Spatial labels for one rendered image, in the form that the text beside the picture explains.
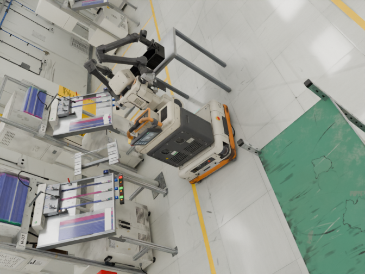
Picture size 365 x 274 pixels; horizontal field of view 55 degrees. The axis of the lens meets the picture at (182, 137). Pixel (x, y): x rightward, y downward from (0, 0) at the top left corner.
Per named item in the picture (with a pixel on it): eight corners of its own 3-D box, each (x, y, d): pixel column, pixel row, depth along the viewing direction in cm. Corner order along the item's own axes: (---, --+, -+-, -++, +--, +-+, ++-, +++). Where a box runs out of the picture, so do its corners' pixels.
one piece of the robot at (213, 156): (221, 156, 322) (214, 154, 318) (191, 176, 346) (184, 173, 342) (220, 154, 324) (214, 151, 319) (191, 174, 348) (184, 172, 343)
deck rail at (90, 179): (114, 175, 367) (113, 172, 363) (114, 177, 366) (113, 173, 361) (47, 190, 365) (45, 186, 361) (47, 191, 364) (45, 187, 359)
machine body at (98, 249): (151, 207, 416) (105, 192, 383) (158, 262, 366) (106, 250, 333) (121, 234, 446) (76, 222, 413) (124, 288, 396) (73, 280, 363)
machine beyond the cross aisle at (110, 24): (138, 5, 758) (54, -54, 657) (141, 22, 700) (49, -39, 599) (105, 51, 822) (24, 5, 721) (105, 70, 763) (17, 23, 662)
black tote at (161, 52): (131, 92, 368) (122, 87, 361) (131, 81, 378) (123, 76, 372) (164, 58, 335) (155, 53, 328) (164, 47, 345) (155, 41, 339)
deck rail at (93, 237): (116, 233, 319) (114, 229, 314) (116, 235, 317) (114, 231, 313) (39, 249, 317) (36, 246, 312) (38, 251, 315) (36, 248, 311)
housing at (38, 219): (51, 191, 364) (46, 182, 354) (46, 232, 330) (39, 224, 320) (44, 192, 364) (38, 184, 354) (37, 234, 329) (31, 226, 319)
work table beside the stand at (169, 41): (231, 90, 380) (174, 54, 338) (189, 124, 421) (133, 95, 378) (226, 63, 408) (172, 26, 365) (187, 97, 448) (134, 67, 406)
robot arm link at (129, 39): (98, 58, 309) (99, 50, 299) (94, 53, 310) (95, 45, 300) (137, 42, 330) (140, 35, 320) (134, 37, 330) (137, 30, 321)
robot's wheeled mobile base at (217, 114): (239, 157, 325) (220, 148, 312) (194, 186, 362) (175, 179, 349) (229, 105, 367) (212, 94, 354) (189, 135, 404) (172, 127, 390)
